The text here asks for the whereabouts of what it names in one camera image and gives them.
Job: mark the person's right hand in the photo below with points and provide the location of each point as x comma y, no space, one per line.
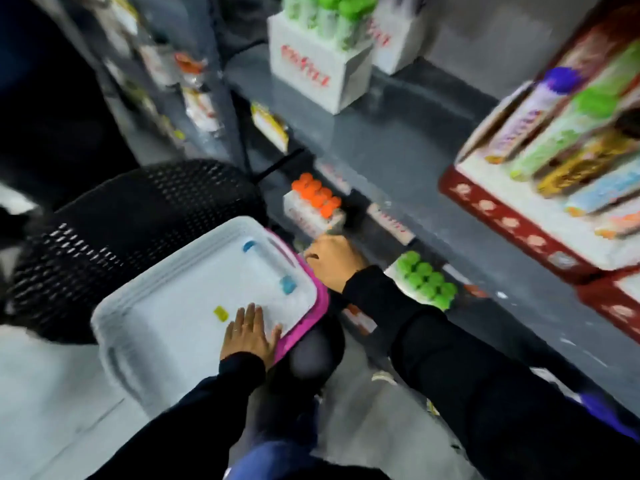
334,260

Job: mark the person's left hand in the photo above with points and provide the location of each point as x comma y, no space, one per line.
247,339

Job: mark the person's left little finger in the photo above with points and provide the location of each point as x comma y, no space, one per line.
227,332

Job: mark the person's right fingers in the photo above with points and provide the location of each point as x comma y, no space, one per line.
316,249

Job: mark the person's left middle finger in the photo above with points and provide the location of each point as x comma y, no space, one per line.
248,318

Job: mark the person's left thumb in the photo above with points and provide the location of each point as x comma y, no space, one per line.
274,342

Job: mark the white plastic basket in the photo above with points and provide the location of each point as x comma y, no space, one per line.
200,304

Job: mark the person's right forearm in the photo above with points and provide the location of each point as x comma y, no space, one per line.
480,389

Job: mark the person's left forearm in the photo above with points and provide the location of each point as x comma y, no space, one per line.
200,424

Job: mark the small white display box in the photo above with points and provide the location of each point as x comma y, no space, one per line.
306,218

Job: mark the pink plastic basket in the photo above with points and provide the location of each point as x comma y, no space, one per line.
310,314

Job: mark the person's leg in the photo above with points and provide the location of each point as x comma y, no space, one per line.
300,384

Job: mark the bunch of orange-capped tubes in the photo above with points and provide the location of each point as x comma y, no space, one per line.
317,193

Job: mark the white shelf label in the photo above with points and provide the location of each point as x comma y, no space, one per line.
391,223
332,177

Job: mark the low white display box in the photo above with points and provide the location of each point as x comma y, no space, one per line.
395,282

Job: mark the yellow shelf label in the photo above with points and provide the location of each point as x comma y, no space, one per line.
270,125

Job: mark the grey metal shelf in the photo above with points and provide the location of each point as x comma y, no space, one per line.
400,144

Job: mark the black mesh basket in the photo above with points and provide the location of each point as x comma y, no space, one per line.
110,229

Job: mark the large white display box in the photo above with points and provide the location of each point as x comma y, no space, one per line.
315,69

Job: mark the red patterned display tray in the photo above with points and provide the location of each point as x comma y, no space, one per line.
530,219
612,307

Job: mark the bunch of green-capped tubes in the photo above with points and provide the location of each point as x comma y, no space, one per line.
335,14

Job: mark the purple-capped tube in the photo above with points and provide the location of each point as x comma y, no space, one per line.
525,119

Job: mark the green-capped tube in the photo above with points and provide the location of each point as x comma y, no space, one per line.
560,139

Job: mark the yellow brown tube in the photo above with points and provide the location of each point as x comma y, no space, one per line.
585,167

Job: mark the light blue tube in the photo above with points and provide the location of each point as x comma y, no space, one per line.
607,189

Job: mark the orange white tube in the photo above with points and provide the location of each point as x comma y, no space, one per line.
622,219

